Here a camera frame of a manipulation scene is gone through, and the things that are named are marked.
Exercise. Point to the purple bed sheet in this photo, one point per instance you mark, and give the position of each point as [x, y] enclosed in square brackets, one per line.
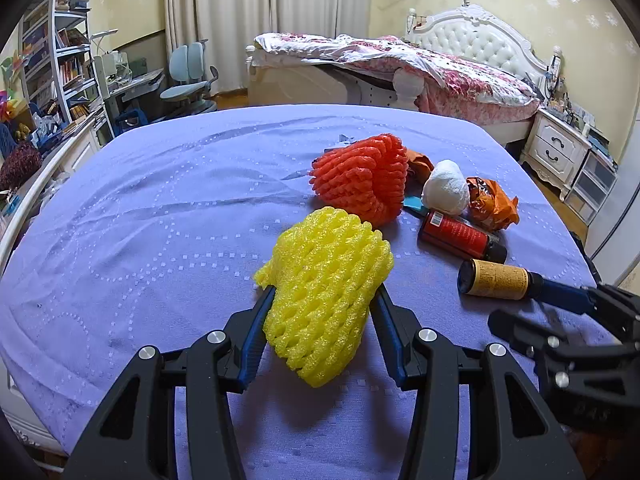
[150, 210]

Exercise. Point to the white tufted bed frame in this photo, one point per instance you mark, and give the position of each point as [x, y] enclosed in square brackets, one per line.
[480, 35]

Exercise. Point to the red label black bottle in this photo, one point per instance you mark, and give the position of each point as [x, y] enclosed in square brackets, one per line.
[455, 235]

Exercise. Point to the plastic drawer unit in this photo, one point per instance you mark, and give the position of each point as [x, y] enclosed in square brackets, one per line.
[592, 185]

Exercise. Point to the yellow label black bottle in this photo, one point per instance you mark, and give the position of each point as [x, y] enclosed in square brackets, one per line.
[497, 280]

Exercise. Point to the white nightstand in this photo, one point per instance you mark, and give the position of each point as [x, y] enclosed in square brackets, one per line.
[552, 150]

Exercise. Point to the white desk lamp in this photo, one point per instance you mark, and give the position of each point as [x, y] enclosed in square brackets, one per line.
[102, 37]

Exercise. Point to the grey study desk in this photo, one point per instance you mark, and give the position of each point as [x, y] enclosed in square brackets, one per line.
[135, 85]

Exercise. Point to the yellow foam fruit net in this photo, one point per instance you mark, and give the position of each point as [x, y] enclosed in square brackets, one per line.
[325, 285]

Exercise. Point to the red foam fruit net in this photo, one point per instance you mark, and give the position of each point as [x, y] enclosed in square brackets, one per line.
[360, 175]

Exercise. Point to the printed orange snack wrapper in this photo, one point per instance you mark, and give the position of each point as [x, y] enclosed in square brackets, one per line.
[495, 205]

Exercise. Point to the nightstand clutter pile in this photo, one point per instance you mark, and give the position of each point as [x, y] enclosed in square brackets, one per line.
[570, 105]

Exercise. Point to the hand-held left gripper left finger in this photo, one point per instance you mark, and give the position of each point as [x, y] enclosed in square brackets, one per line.
[255, 331]

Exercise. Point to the white low cabinet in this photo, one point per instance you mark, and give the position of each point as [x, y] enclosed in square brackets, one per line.
[55, 160]

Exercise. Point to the cream curtain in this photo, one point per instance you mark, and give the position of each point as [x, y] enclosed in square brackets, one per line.
[265, 20]

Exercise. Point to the dark red fluffy bundle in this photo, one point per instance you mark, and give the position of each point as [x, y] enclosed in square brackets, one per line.
[20, 165]

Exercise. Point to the blue bag under desk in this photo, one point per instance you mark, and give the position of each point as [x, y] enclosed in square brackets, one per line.
[131, 120]

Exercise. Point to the light blue desk chair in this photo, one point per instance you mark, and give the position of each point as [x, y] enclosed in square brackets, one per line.
[187, 75]

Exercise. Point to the white bookshelf with books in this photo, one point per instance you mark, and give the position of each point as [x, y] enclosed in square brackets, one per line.
[60, 60]

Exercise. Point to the floral pink quilt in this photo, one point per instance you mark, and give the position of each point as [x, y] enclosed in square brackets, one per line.
[425, 60]

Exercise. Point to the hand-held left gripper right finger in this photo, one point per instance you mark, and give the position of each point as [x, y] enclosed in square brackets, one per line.
[392, 341]

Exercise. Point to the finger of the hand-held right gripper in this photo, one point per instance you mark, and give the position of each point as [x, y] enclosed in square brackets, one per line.
[565, 296]
[515, 327]

